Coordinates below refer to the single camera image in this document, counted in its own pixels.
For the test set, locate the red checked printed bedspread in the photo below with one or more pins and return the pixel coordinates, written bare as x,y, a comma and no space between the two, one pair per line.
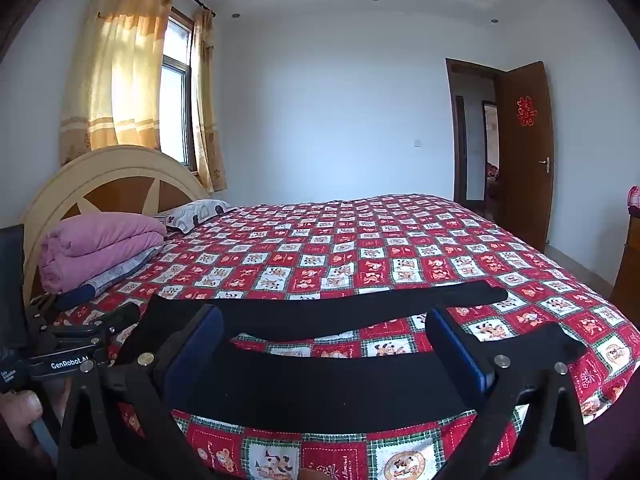
350,260

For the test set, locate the brown door frame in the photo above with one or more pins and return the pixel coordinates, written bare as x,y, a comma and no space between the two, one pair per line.
456,135

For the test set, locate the wooden cabinet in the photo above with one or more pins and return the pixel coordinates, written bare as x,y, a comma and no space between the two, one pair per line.
627,270

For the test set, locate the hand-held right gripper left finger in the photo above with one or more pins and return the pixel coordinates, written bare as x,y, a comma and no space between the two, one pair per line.
201,342

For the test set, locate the red plaid cloth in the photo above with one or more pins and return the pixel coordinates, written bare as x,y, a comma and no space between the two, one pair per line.
635,197

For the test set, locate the dark blue cloth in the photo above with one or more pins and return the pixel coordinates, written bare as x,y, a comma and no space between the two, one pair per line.
75,297

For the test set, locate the brown wooden door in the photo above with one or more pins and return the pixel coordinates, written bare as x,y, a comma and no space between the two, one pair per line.
527,200

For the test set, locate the pink folded quilt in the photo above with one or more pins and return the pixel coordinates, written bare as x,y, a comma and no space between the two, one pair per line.
95,245

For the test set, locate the wide yellow curtain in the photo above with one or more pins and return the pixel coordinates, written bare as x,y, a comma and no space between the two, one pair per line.
115,60

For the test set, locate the cream wooden headboard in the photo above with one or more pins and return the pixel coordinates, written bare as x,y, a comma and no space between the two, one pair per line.
125,160

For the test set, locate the red paper door decoration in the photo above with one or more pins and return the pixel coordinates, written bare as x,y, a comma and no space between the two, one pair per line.
525,111

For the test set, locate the black pants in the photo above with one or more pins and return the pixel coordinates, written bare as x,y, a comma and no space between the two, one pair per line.
325,380

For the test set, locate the person's left hand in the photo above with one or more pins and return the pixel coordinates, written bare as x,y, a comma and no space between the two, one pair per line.
22,410

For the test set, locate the window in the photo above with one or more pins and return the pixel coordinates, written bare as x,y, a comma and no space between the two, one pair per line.
176,100

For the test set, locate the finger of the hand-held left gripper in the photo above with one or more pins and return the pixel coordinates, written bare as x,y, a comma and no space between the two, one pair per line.
122,317

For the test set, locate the narrow yellow curtain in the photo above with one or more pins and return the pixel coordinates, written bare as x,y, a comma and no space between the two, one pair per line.
206,110

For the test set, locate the white patterned pillow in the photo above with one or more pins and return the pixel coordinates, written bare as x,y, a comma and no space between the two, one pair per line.
197,210

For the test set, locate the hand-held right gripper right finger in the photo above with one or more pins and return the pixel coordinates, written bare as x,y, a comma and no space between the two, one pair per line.
460,355

